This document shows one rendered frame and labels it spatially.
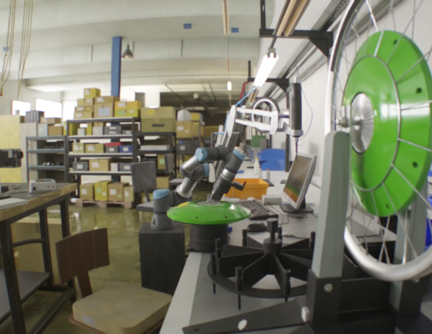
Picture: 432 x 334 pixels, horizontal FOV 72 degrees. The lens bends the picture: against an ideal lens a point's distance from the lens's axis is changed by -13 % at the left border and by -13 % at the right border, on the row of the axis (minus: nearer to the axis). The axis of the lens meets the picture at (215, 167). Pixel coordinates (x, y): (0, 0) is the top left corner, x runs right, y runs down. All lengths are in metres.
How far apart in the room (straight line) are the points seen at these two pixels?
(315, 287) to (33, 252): 2.73
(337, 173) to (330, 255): 0.14
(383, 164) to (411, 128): 0.08
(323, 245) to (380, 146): 0.18
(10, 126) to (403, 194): 8.00
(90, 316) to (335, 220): 1.15
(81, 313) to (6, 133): 6.97
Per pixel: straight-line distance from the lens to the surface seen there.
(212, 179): 1.85
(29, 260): 3.16
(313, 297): 0.61
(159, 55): 10.11
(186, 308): 0.87
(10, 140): 8.17
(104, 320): 1.44
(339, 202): 0.57
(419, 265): 0.49
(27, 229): 3.07
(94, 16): 7.19
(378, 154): 0.53
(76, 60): 10.95
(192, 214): 1.17
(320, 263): 0.59
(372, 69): 0.57
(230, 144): 1.68
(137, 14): 6.89
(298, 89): 1.21
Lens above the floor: 1.33
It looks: 5 degrees down
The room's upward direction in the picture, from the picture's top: straight up
